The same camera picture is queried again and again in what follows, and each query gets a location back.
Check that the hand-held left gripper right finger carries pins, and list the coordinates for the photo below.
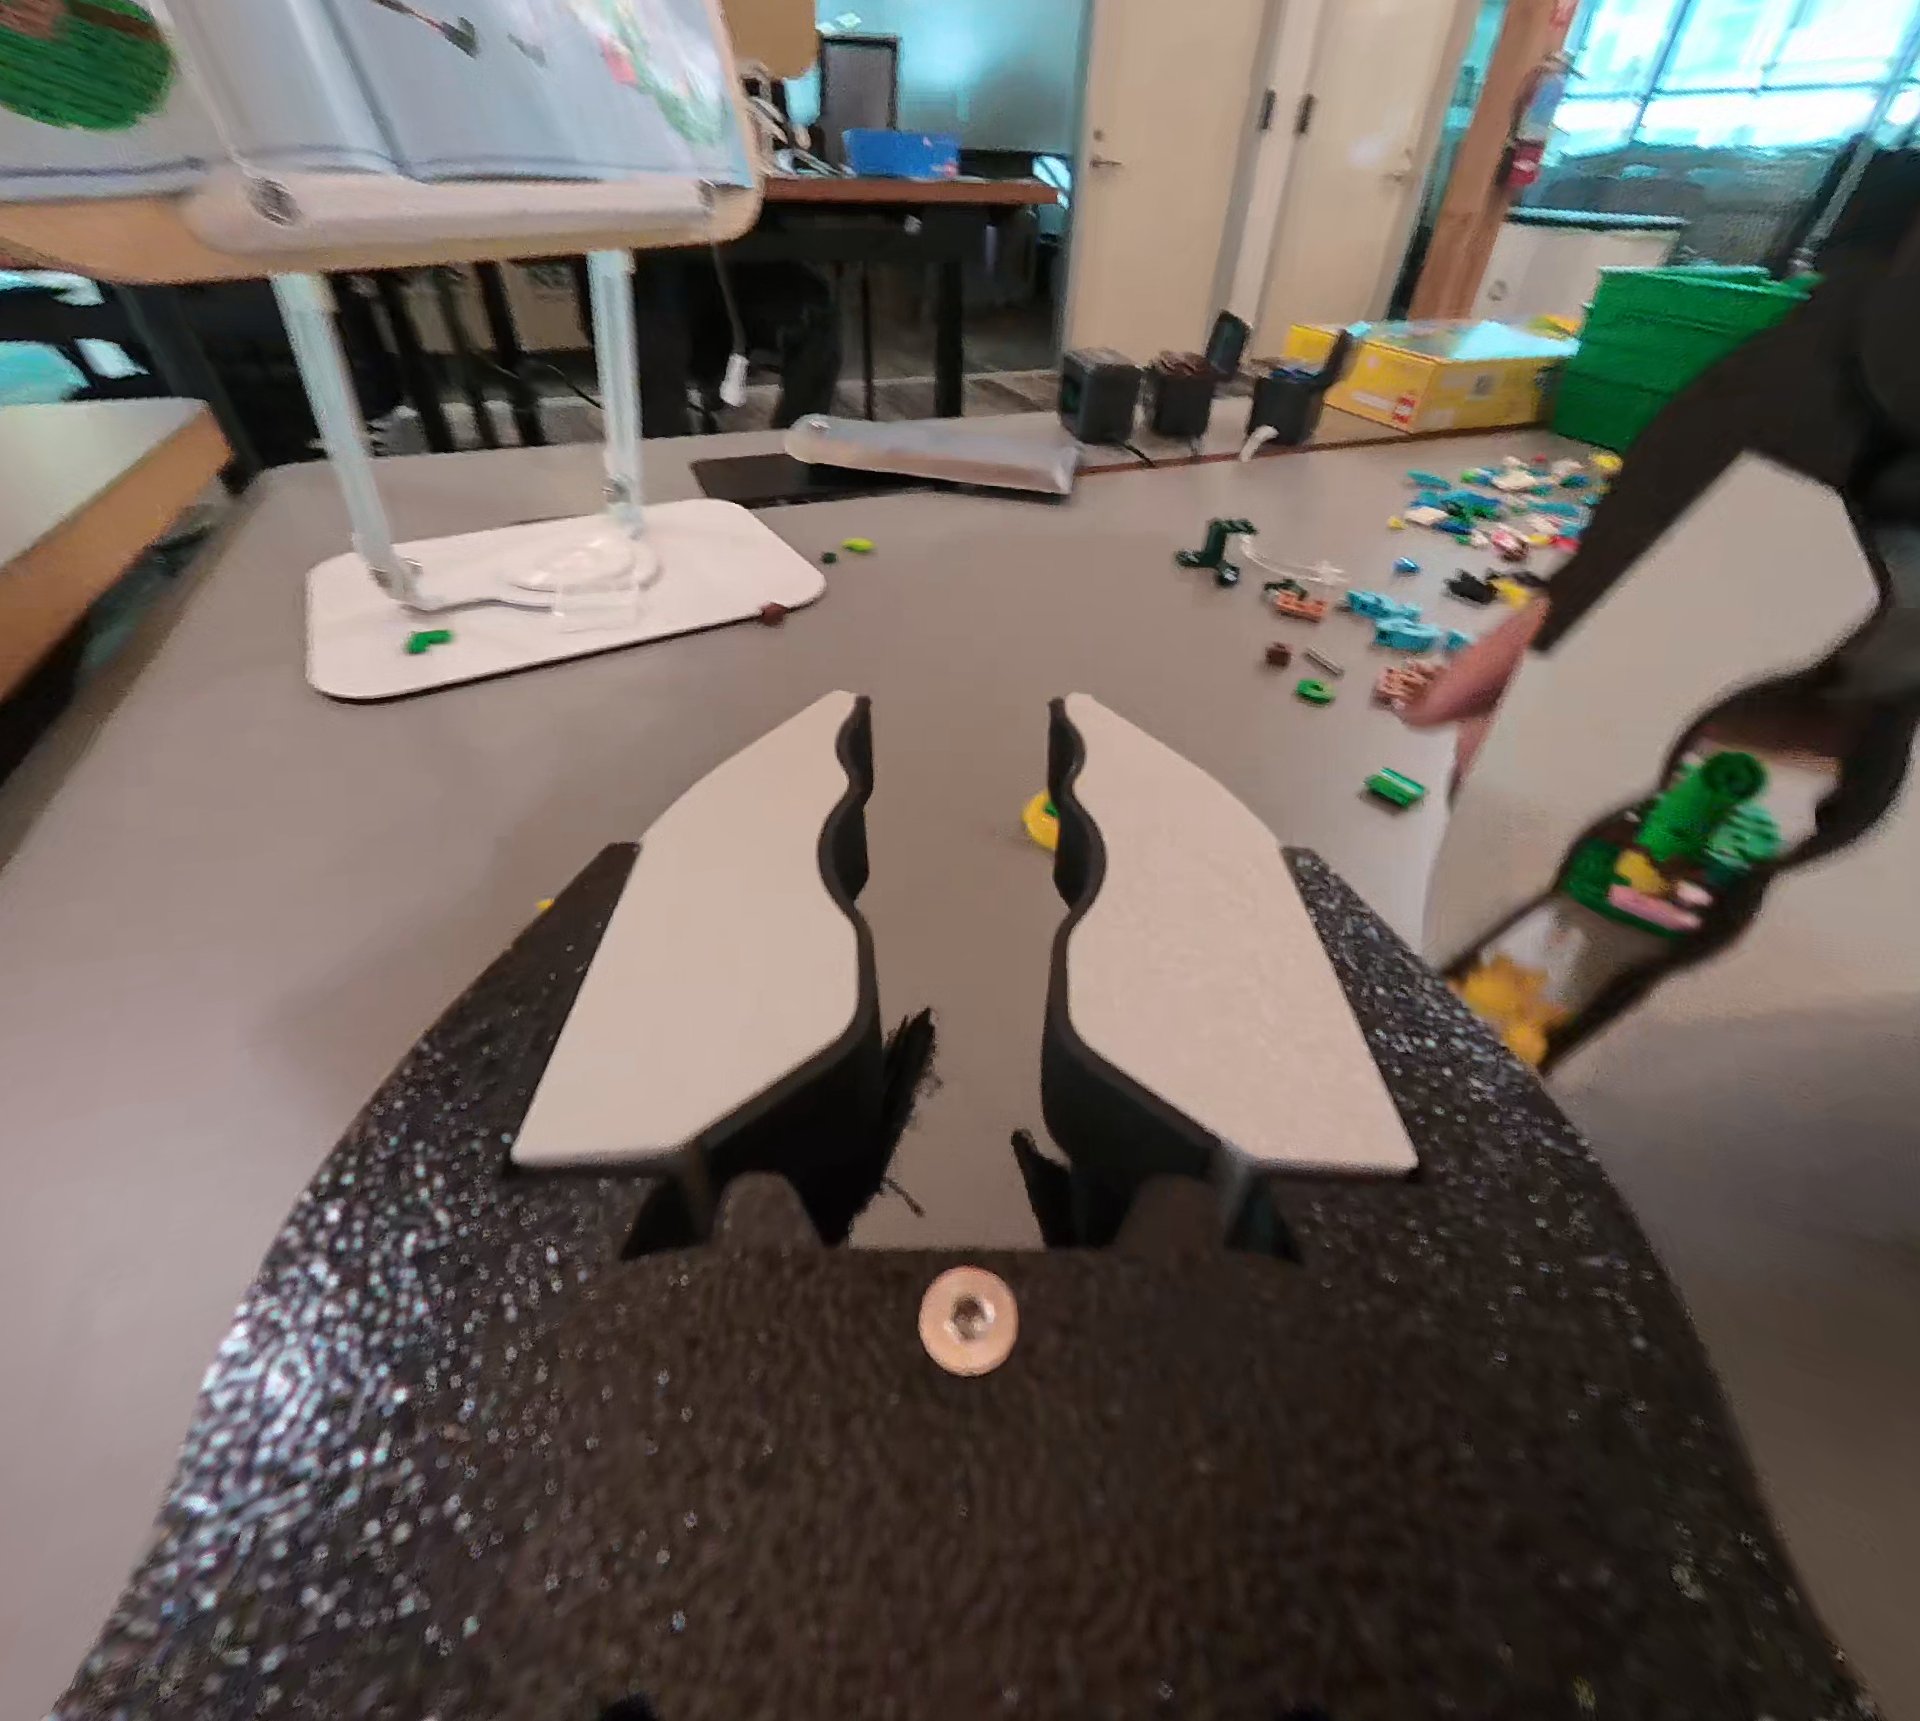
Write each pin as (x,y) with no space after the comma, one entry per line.
(1214,970)

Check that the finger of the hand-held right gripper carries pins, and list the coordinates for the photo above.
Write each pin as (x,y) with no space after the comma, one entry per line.
(1514,836)
(1801,940)

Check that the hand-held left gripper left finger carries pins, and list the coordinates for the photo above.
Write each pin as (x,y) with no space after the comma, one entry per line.
(721,940)

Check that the green toy brick plant model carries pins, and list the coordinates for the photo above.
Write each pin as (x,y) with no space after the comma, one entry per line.
(1680,836)

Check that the yellow round toy plate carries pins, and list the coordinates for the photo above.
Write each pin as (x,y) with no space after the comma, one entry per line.
(1039,821)

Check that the another person's forearm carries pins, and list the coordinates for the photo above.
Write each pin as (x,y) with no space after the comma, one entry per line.
(1725,446)

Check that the grey desk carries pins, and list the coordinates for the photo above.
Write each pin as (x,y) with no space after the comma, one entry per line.
(450,927)
(91,477)

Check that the green toy plate brick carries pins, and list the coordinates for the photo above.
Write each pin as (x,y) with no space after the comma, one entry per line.
(1395,787)

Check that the orange brown toy brick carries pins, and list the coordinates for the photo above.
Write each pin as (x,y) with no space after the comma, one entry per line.
(1298,603)

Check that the pile of colourful toy bricks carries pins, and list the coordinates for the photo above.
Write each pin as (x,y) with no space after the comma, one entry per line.
(1500,498)

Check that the clear curved toy tube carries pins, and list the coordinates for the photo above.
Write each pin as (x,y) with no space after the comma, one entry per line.
(1298,567)

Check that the white book stand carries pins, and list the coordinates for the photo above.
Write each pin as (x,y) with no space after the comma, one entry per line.
(571,580)

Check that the dark green toy branch piece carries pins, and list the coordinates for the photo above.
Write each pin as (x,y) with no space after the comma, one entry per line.
(1214,550)

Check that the yellow cardboard box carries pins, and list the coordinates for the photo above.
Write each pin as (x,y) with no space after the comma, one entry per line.
(1441,378)

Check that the black mat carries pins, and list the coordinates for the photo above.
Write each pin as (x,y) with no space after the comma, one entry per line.
(734,477)

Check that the black charger case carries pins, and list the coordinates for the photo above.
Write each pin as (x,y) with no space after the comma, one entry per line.
(1193,387)
(1298,394)
(1099,394)

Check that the green storage bin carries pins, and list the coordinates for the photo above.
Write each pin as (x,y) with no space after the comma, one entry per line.
(1665,356)

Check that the grey plastic pouch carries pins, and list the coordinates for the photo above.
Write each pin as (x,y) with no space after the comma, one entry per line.
(930,455)

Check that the red fire extinguisher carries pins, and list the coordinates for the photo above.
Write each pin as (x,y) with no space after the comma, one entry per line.
(1533,131)

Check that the wooden table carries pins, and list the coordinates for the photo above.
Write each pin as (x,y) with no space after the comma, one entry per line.
(900,195)

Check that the blue box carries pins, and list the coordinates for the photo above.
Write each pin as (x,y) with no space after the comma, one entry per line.
(900,154)

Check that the wooden pillar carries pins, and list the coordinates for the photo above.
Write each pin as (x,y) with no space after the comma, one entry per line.
(1514,26)

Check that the white door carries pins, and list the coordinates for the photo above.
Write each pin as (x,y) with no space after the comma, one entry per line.
(1395,26)
(1185,26)

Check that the black monitor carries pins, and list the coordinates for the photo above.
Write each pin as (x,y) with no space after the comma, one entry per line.
(859,95)

